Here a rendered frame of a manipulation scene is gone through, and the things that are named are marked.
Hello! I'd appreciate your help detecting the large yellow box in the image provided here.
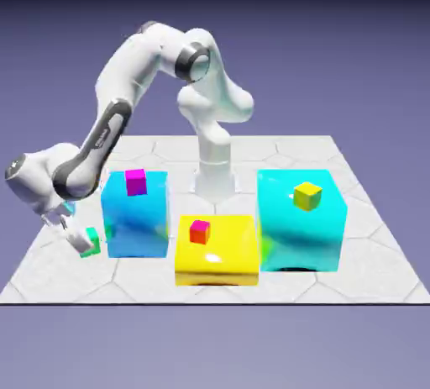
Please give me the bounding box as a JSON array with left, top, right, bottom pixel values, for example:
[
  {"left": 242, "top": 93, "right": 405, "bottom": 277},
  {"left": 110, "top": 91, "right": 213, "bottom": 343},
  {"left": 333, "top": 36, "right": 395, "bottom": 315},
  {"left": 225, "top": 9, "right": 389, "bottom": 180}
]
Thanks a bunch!
[{"left": 174, "top": 214, "right": 260, "bottom": 286}]

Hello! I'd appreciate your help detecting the small magenta cube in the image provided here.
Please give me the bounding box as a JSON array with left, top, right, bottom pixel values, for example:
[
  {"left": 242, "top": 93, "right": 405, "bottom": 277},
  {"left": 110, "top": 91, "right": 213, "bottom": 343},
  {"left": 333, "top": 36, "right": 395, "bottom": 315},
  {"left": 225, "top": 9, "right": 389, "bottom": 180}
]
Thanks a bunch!
[{"left": 124, "top": 168, "right": 148, "bottom": 197}]

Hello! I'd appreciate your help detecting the small red cube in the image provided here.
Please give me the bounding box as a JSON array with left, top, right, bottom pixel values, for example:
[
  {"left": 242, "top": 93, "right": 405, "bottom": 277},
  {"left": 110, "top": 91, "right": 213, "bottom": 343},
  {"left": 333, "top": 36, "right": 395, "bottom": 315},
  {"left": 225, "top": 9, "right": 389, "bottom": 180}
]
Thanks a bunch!
[{"left": 188, "top": 219, "right": 212, "bottom": 246}]

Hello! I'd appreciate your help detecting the small green cube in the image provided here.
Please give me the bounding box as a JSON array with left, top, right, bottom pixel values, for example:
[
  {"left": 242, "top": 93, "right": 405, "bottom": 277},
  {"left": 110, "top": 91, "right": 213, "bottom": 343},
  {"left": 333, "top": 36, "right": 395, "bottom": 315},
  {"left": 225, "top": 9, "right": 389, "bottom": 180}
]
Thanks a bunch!
[{"left": 79, "top": 226, "right": 102, "bottom": 259}]

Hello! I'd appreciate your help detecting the large blue box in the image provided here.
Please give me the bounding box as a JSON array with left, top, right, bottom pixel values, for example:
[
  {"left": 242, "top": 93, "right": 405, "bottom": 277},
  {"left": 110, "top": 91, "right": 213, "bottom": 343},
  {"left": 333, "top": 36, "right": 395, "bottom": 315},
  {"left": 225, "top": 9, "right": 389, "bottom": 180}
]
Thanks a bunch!
[{"left": 100, "top": 170, "right": 170, "bottom": 260}]

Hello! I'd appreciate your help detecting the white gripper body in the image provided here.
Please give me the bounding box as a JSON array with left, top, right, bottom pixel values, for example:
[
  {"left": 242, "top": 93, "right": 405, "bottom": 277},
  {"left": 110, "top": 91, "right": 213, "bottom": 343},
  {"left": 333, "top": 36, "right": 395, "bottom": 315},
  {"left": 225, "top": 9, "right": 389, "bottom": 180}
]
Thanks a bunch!
[{"left": 66, "top": 228, "right": 96, "bottom": 253}]

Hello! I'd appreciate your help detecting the small yellow cube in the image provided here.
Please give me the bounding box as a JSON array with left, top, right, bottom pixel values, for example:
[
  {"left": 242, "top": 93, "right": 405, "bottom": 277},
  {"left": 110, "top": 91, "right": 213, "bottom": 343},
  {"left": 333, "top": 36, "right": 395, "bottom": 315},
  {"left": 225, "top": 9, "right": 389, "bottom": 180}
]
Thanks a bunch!
[{"left": 292, "top": 181, "right": 323, "bottom": 213}]

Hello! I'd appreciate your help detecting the large cyan box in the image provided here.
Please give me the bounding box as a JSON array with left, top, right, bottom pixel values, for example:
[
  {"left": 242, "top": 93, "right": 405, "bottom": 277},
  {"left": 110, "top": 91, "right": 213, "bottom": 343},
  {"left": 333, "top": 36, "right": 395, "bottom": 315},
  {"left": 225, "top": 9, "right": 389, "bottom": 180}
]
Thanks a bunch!
[{"left": 255, "top": 169, "right": 349, "bottom": 273}]

